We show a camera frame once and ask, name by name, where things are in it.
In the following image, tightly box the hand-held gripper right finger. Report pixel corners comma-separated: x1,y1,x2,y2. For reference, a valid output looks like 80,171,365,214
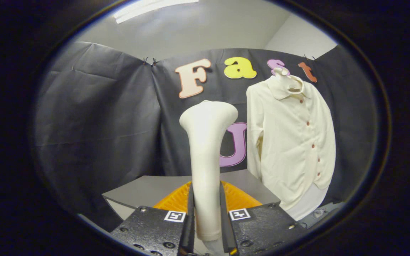
219,181,307,256

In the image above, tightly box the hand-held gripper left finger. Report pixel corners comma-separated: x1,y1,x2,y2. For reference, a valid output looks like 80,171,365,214
110,181,195,256

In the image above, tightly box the cream button-up shirt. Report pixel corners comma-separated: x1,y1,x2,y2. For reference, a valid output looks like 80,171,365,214
246,73,336,211

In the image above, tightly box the white clothes hanger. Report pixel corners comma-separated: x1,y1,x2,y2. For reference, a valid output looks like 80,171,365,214
272,67,303,91

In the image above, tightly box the grey cabinet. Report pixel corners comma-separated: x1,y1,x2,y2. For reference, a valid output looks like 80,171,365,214
102,169,280,221

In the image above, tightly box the white ironing board pad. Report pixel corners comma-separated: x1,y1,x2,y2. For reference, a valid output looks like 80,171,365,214
285,183,330,221

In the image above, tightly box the black backdrop cloth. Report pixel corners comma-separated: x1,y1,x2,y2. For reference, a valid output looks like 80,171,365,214
32,41,378,231

